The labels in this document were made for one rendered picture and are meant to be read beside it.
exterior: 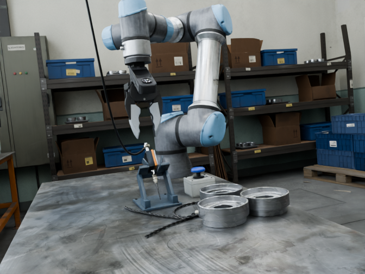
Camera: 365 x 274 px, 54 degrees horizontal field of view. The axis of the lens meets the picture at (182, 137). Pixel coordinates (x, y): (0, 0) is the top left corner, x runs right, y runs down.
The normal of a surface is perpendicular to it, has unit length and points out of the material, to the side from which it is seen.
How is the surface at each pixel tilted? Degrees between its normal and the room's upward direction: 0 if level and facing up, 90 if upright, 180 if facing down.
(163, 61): 93
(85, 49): 90
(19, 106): 90
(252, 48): 93
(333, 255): 0
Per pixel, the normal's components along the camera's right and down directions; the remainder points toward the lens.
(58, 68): 0.34, 0.04
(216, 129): 0.84, 0.08
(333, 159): -0.90, 0.11
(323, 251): -0.09, -0.99
